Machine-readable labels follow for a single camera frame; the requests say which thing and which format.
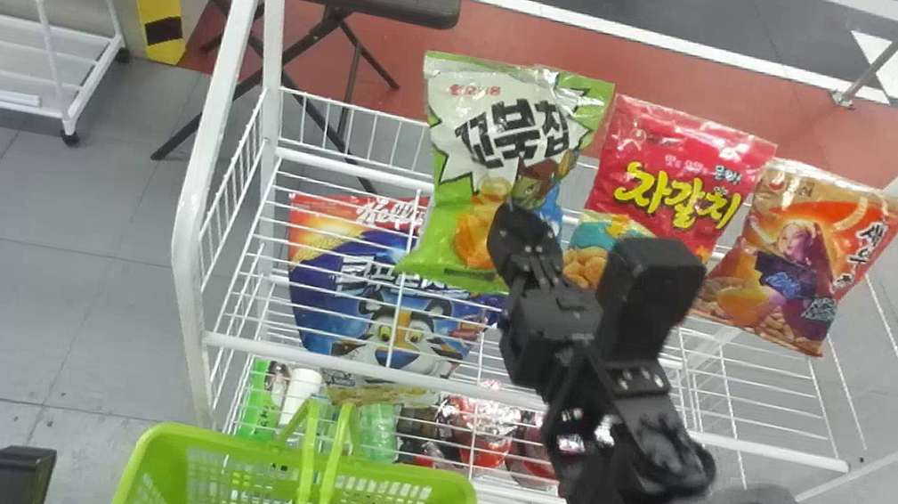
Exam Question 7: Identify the yellow black striped post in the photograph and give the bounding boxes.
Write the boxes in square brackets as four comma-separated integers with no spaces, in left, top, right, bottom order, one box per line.
[117,0,195,68]

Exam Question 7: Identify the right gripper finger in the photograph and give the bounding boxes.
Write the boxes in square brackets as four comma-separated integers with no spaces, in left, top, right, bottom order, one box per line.
[481,200,553,289]
[523,228,574,300]

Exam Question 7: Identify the white bottle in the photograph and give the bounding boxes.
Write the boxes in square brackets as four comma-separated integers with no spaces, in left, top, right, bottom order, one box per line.
[279,366,326,432]

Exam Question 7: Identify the white wire rack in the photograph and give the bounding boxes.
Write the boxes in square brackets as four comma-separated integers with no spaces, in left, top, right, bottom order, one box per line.
[130,0,898,504]

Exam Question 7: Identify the orange snack packet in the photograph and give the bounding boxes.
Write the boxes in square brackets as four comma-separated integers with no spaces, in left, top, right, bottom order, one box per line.
[686,148,898,371]

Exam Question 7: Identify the green bottle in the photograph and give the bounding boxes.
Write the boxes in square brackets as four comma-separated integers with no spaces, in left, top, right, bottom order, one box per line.
[353,401,407,467]
[237,358,290,443]

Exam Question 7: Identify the green snack packet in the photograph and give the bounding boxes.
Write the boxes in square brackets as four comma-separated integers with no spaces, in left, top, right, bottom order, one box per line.
[389,47,618,310]

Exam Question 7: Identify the blue cereal bag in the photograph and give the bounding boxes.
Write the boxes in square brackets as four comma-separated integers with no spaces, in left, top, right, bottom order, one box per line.
[259,181,521,428]

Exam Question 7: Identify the green basket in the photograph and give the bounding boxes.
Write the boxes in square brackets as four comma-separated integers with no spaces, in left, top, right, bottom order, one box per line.
[106,368,501,504]

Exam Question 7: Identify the red snack packet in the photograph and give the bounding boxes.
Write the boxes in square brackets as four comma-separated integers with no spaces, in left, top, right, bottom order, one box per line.
[507,408,570,491]
[558,89,782,317]
[429,391,522,481]

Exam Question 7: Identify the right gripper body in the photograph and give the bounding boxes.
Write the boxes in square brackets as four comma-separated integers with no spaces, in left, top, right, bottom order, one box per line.
[493,267,610,400]

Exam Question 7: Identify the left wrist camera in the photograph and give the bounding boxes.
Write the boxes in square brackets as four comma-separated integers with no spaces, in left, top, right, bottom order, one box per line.
[0,442,59,504]

